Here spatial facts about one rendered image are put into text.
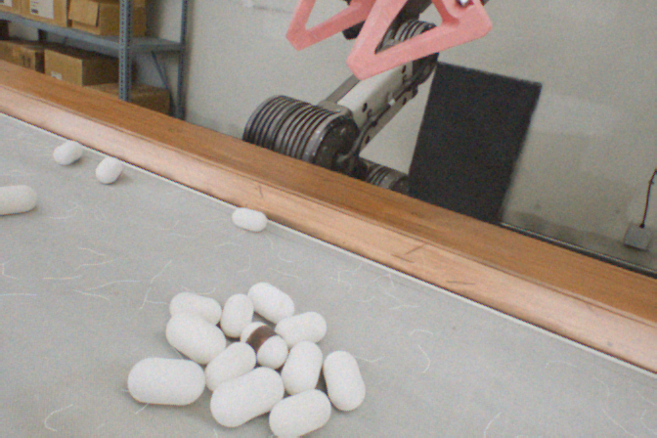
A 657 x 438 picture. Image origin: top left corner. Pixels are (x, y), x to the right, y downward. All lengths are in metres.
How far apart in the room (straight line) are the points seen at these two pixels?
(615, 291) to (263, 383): 0.30
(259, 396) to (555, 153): 2.11
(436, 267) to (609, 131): 1.91
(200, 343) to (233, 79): 2.52
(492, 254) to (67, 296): 0.32
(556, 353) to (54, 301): 0.33
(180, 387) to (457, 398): 0.16
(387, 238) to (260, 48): 2.28
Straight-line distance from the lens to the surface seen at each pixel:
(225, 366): 0.28
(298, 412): 0.26
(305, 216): 0.46
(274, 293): 0.33
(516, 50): 2.26
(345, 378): 0.28
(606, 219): 2.38
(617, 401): 0.38
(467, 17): 0.30
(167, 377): 0.27
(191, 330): 0.29
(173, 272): 0.38
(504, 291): 0.42
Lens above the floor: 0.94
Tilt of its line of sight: 21 degrees down
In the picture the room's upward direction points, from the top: 10 degrees clockwise
